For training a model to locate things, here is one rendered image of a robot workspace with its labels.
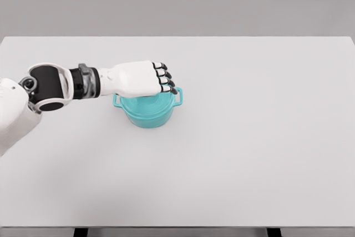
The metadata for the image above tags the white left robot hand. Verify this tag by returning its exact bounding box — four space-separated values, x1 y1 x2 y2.
112 60 179 98

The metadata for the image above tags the teal pot with handles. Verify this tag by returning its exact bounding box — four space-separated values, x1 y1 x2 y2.
112 87 184 129

